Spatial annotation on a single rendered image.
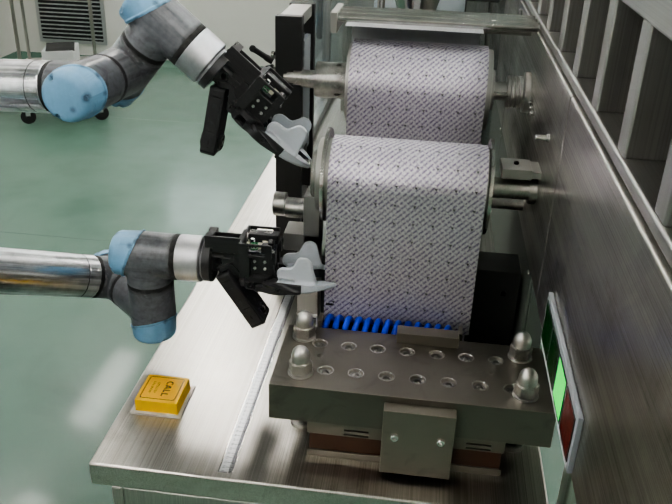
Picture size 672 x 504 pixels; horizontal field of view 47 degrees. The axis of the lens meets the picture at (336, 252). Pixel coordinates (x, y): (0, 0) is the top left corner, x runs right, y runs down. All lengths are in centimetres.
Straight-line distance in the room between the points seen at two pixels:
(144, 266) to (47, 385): 174
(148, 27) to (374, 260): 48
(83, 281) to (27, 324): 198
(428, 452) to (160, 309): 49
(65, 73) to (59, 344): 214
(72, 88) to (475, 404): 70
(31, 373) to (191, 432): 185
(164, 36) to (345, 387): 57
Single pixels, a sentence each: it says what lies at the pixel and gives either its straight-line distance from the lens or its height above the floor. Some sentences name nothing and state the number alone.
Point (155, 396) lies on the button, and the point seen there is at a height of 92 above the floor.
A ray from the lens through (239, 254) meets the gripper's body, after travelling 121.
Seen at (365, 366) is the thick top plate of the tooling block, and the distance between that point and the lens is 116.
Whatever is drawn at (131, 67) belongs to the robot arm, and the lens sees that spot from 123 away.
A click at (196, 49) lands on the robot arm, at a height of 144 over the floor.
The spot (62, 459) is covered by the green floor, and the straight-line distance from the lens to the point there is 265.
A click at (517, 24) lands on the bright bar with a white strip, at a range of 141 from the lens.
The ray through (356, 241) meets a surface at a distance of 120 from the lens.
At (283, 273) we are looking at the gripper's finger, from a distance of 122.
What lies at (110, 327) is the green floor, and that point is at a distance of 324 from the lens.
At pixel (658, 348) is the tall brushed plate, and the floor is 139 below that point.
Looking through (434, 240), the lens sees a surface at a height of 118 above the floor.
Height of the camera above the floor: 169
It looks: 27 degrees down
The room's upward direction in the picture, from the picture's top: 2 degrees clockwise
